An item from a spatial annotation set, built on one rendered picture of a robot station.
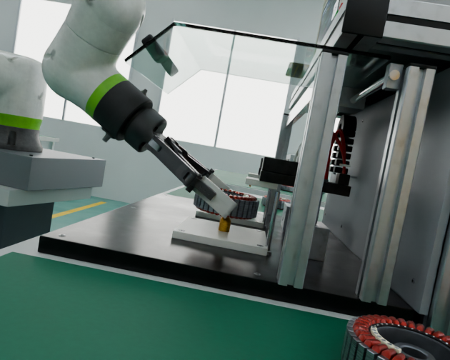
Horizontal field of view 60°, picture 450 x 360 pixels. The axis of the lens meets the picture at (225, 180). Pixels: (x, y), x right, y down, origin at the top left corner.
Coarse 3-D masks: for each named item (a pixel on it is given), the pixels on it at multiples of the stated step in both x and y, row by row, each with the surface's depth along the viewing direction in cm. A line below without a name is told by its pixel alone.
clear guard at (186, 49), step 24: (192, 24) 49; (144, 48) 49; (168, 48) 54; (192, 48) 58; (216, 48) 56; (240, 48) 54; (264, 48) 52; (288, 48) 50; (312, 48) 48; (336, 48) 48; (144, 72) 57; (168, 72) 63; (192, 72) 71; (240, 72) 69; (264, 72) 66; (288, 72) 63; (312, 72) 60; (360, 72) 55
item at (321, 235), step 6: (318, 222) 68; (318, 228) 63; (324, 228) 63; (318, 234) 63; (324, 234) 63; (312, 240) 63; (318, 240) 63; (324, 240) 63; (312, 246) 63; (318, 246) 63; (324, 246) 63; (312, 252) 63; (318, 252) 63; (324, 252) 63; (312, 258) 63; (318, 258) 63
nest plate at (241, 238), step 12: (180, 228) 63; (192, 228) 65; (204, 228) 67; (216, 228) 69; (240, 228) 73; (192, 240) 60; (204, 240) 60; (216, 240) 60; (228, 240) 61; (240, 240) 62; (252, 240) 64; (264, 240) 66; (252, 252) 60; (264, 252) 60
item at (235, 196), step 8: (224, 192) 70; (232, 192) 71; (240, 192) 71; (200, 200) 64; (240, 200) 62; (248, 200) 64; (256, 200) 67; (200, 208) 64; (208, 208) 63; (240, 208) 62; (248, 208) 63; (256, 208) 65; (232, 216) 63; (240, 216) 63; (248, 216) 64
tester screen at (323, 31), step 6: (330, 0) 84; (336, 0) 74; (330, 6) 82; (324, 12) 91; (330, 12) 80; (324, 18) 89; (324, 24) 86; (330, 24) 77; (324, 30) 84; (318, 42) 93
